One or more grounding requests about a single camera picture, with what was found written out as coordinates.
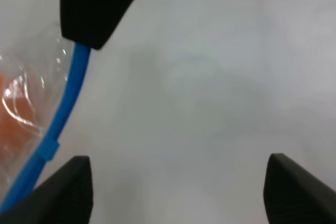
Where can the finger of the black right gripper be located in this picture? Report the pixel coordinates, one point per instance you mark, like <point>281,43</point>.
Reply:
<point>91,22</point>

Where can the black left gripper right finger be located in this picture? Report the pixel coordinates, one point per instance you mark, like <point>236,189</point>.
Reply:
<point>293,195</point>

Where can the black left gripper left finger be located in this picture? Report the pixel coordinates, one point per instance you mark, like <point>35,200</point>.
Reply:
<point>65,197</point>

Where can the blue zipper slider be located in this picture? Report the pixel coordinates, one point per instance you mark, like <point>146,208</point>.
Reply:
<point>47,149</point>

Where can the clear zip bag blue strip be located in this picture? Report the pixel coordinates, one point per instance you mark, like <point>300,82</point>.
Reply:
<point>55,68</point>

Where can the orange fruit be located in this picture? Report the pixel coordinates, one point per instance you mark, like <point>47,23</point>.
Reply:
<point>19,115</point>

